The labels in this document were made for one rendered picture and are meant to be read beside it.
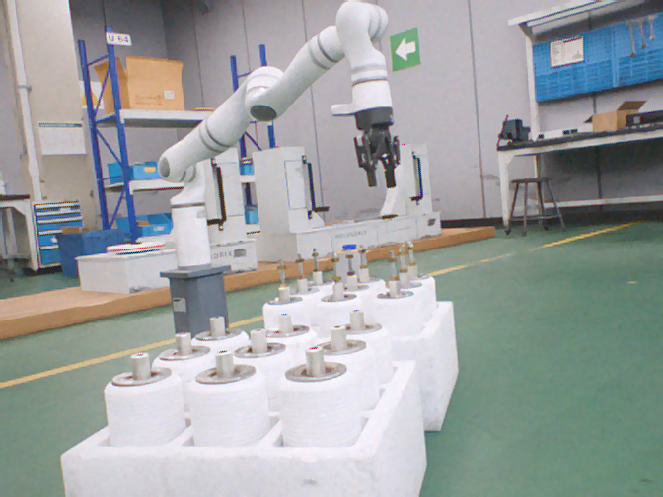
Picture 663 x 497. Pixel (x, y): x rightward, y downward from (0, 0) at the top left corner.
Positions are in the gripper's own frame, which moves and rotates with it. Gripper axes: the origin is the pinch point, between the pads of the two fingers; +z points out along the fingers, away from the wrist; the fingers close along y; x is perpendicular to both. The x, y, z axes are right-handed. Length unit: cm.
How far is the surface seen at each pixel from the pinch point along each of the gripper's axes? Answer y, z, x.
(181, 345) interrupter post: -49, 21, 9
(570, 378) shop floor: 35, 49, -22
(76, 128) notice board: 342, -122, 568
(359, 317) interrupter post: -29.5, 20.8, -9.5
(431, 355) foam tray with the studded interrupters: -4.7, 33.5, -8.2
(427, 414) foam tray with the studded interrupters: -5.3, 44.8, -6.1
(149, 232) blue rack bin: 304, 2, 430
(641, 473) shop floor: -10, 50, -43
